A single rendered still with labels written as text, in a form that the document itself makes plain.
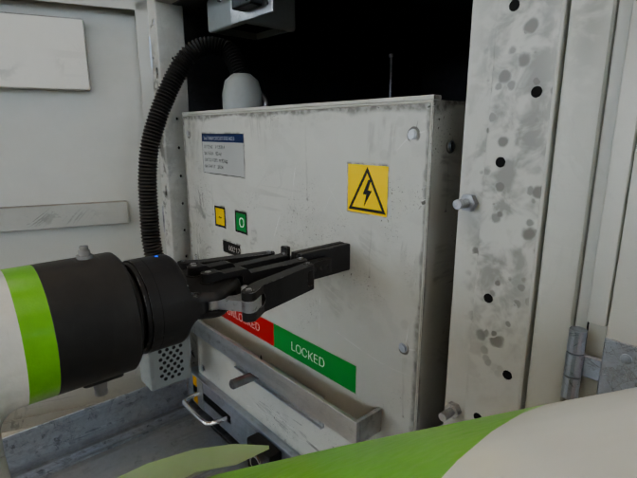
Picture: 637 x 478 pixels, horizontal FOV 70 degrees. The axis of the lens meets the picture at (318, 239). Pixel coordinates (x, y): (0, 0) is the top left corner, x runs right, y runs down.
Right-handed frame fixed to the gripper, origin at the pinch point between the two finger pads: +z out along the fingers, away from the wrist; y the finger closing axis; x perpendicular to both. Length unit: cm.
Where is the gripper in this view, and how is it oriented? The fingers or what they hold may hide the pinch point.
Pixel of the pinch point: (321, 261)
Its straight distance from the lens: 48.7
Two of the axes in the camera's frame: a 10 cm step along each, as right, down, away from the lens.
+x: 0.0, -9.7, -2.3
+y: 6.6, 1.7, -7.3
